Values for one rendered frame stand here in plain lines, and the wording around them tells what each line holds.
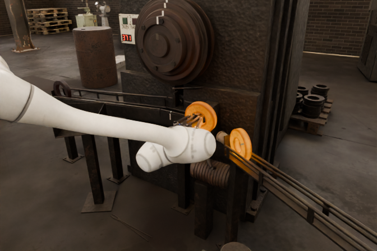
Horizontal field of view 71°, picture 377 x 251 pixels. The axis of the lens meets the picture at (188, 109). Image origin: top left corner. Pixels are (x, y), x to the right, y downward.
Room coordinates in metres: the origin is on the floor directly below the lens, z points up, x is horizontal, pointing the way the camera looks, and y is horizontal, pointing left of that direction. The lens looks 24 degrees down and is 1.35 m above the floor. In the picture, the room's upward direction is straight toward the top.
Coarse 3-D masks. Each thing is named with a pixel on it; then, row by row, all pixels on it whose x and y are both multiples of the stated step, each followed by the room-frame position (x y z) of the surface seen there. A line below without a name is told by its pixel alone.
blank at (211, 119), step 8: (192, 104) 1.11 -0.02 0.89; (200, 104) 1.09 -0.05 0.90; (208, 104) 1.10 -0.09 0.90; (192, 112) 1.11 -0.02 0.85; (200, 112) 1.09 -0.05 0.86; (208, 112) 1.07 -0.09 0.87; (208, 120) 1.07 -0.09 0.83; (216, 120) 1.07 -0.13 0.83; (200, 128) 1.09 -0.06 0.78; (208, 128) 1.07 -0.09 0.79
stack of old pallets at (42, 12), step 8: (40, 8) 11.02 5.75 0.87; (48, 8) 10.96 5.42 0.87; (56, 8) 10.84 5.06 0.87; (64, 8) 11.11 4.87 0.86; (32, 16) 10.50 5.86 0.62; (40, 16) 10.10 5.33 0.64; (48, 16) 10.71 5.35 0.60; (56, 16) 10.65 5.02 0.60; (64, 16) 11.04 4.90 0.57; (32, 24) 10.50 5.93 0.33; (40, 24) 10.30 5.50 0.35; (48, 24) 10.12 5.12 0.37; (56, 24) 10.92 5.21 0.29; (64, 24) 10.76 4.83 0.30; (32, 32) 10.37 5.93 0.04; (40, 32) 10.29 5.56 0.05; (48, 32) 10.60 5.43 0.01; (56, 32) 10.55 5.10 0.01
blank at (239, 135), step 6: (234, 132) 1.09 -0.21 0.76; (240, 132) 1.05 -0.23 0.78; (246, 132) 1.05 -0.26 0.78; (234, 138) 1.09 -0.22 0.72; (240, 138) 1.04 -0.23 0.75; (246, 138) 1.02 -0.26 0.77; (234, 144) 1.09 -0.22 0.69; (246, 144) 1.00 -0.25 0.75; (240, 150) 1.07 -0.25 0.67; (246, 150) 0.99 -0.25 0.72; (246, 156) 0.99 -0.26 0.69
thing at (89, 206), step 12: (84, 108) 1.56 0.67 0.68; (96, 108) 1.56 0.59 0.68; (60, 132) 1.41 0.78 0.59; (72, 132) 1.40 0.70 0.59; (84, 144) 1.43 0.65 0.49; (96, 156) 1.47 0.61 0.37; (96, 168) 1.43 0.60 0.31; (96, 180) 1.43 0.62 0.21; (96, 192) 1.43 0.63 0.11; (108, 192) 1.55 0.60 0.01; (84, 204) 1.42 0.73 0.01; (96, 204) 1.42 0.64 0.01; (108, 204) 1.42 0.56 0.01
